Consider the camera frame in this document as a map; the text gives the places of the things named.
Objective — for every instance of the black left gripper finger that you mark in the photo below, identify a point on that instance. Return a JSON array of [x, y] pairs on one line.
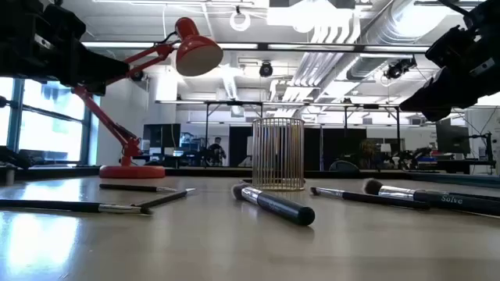
[[101, 66], [91, 89]]

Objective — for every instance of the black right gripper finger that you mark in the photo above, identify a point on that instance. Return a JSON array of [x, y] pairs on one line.
[[436, 115], [437, 95]]

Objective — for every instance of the thin black makeup brush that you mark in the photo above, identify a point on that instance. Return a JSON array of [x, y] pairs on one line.
[[480, 195]]

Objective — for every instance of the slim pointed makeup brush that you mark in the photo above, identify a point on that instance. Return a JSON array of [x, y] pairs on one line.
[[371, 198]]

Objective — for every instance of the thin dark-tipped makeup brush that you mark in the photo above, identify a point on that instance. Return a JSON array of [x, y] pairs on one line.
[[47, 204]]

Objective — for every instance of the long white-tipped makeup brush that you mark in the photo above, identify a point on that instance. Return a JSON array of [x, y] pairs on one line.
[[164, 198]]

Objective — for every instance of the fluffy powder makeup brush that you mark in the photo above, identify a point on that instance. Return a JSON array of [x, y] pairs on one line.
[[281, 208]]

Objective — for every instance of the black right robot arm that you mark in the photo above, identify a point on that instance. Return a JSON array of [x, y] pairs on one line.
[[486, 11]]

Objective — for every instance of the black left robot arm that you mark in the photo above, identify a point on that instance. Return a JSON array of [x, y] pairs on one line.
[[11, 8]]

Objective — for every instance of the black computer monitor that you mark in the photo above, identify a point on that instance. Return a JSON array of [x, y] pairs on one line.
[[453, 138], [162, 136]]

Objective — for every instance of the person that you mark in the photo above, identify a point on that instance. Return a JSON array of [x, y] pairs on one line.
[[216, 152], [367, 154]]

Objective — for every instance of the red desk lamp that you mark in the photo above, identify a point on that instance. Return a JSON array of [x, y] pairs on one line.
[[195, 54]]

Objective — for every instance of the dark office chair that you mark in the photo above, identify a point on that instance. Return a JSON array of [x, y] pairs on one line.
[[343, 167]]

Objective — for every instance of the black ceiling-mounted camera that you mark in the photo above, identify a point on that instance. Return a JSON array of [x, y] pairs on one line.
[[398, 69]]

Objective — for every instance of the blue window frame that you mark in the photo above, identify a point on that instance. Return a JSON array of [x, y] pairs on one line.
[[15, 113]]

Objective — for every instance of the black workstation frame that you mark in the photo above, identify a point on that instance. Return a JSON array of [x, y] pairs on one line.
[[234, 103], [371, 106]]

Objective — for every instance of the silver ventilation duct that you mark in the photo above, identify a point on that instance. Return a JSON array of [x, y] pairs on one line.
[[390, 23]]

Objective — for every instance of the black table edge frame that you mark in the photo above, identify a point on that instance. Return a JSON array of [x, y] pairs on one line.
[[195, 171]]

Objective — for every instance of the black overhead frame bar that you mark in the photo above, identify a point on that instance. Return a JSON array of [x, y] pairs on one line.
[[261, 47]]

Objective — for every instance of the black overhead camera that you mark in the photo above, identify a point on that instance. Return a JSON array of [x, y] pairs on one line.
[[266, 69]]

